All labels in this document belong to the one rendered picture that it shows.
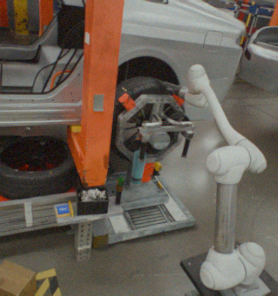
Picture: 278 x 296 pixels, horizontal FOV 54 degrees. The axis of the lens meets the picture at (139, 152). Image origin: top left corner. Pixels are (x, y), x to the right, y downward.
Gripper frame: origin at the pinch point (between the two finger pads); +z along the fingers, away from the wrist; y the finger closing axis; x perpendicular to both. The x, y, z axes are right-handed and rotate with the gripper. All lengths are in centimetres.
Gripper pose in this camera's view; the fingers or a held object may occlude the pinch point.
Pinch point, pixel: (159, 81)
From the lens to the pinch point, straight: 202.4
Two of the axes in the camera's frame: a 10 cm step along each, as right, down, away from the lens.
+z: -7.2, -4.6, 5.2
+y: 6.6, -2.2, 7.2
